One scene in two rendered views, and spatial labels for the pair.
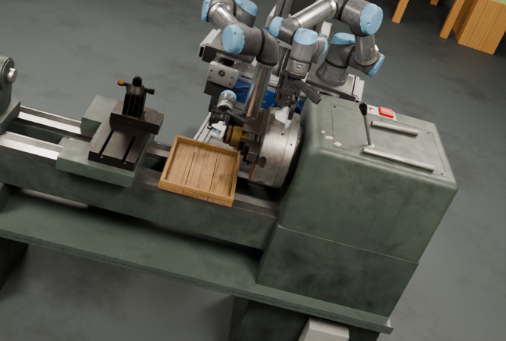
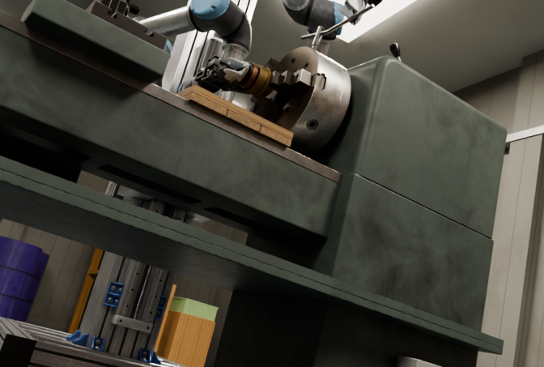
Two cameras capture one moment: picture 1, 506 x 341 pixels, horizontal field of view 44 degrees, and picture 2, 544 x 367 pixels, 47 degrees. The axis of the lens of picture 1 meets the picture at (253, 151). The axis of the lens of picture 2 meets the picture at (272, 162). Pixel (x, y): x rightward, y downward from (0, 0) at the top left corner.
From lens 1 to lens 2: 2.24 m
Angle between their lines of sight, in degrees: 54
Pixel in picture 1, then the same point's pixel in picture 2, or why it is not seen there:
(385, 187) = (455, 119)
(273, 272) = (352, 264)
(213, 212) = (262, 160)
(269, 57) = (246, 36)
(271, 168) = (333, 92)
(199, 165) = not seen: hidden behind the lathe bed
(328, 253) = (411, 224)
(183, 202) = (222, 137)
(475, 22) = (180, 339)
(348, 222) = (427, 170)
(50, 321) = not seen: outside the picture
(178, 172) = not seen: hidden behind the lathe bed
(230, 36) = not seen: outside the picture
